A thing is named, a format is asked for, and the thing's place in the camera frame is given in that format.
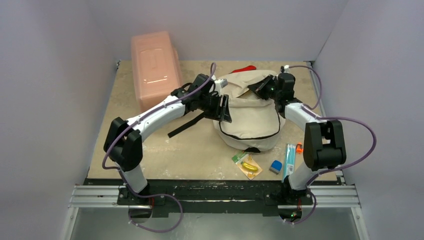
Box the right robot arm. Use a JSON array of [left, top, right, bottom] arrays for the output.
[[248, 73, 347, 204]]

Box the orange pencil sharpener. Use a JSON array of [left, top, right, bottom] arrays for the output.
[[295, 142, 304, 154]]

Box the red handled utility knife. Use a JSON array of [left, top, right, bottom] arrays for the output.
[[230, 65, 257, 74]]

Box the banana eraser blister pack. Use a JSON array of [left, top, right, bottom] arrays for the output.
[[231, 151, 263, 180]]

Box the pink plastic storage box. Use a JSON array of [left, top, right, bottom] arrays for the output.
[[131, 31, 183, 112]]

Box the blue pencil pack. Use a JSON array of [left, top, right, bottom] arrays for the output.
[[282, 143, 296, 181]]

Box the blue grey eraser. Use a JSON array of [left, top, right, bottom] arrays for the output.
[[269, 160, 283, 175]]

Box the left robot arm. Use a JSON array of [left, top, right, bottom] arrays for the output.
[[103, 73, 232, 205]]

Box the cream canvas backpack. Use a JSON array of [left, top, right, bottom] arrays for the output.
[[213, 70, 285, 152]]

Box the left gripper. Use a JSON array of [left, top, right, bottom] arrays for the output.
[[198, 93, 231, 123]]

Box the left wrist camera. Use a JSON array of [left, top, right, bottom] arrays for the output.
[[214, 78, 228, 95]]

